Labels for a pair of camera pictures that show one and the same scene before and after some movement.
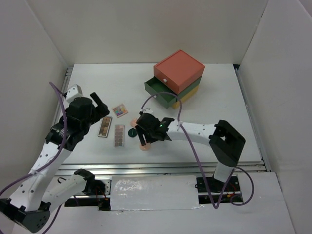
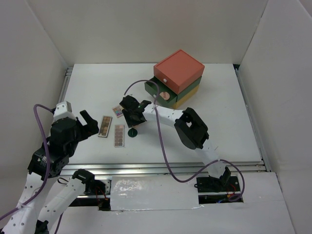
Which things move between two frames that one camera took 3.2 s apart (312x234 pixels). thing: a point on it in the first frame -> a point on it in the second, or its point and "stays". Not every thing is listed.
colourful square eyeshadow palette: x=120 y=110 stays
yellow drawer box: x=176 y=105 stays
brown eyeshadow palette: x=105 y=126 stays
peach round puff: x=146 y=147 -> x=165 y=95
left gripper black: x=102 y=110 -> x=91 y=128
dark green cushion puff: x=132 y=132 stays
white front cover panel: x=142 y=192 stays
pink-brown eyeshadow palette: x=119 y=135 stays
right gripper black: x=141 y=130 -> x=129 y=121
